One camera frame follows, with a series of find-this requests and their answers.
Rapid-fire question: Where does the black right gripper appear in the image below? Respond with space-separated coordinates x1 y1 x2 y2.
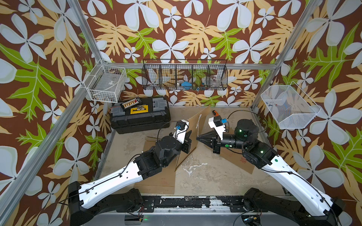
198 130 250 156

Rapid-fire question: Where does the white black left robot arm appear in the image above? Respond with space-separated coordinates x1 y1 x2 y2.
68 131 192 226

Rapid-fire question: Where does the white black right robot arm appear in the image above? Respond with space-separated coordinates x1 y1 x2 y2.
197 116 345 226

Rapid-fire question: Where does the black plastic toolbox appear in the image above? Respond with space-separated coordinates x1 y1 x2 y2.
110 98 171 134

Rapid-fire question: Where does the blue object in basket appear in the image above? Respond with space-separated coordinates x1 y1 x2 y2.
181 82 192 90

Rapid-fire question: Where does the screwdriver bit set case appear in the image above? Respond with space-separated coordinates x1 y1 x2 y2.
121 97 142 110

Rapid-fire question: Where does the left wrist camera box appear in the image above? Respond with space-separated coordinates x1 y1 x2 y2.
173 120 189 144

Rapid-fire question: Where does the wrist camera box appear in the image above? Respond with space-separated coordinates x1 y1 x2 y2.
173 120 189 144
208 115 227 140

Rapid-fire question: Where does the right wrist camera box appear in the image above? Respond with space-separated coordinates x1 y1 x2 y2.
208 115 227 140

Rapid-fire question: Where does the orange handled screwdriver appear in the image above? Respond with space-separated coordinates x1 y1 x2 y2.
212 110 219 116

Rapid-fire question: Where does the black wire basket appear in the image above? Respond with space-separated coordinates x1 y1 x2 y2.
141 59 229 91

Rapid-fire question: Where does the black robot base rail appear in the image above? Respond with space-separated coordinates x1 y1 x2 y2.
93 187 283 218

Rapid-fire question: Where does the white wire basket right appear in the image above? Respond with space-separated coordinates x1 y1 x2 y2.
261 82 321 130

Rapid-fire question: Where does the white wire basket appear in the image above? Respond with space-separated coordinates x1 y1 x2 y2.
84 60 127 103
261 82 321 130

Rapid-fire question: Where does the white wire basket left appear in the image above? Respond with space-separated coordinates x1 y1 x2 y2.
84 60 127 103

